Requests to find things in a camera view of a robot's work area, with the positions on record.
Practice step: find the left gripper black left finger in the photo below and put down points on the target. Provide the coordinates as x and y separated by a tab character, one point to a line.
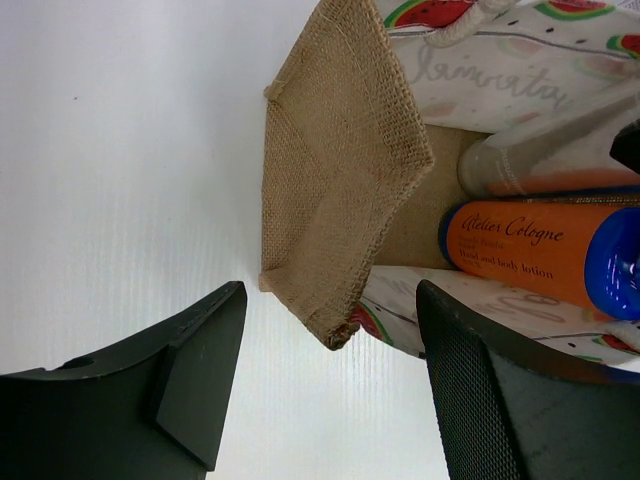
151	406

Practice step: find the orange bottle blue cap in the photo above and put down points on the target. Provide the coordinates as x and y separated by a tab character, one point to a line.
585	254

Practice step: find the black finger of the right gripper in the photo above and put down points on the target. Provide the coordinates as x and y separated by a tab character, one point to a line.
625	148

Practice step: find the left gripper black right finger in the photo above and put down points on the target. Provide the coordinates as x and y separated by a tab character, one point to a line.
509	407

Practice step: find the patterned canvas bag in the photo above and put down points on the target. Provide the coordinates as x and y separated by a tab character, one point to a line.
366	123

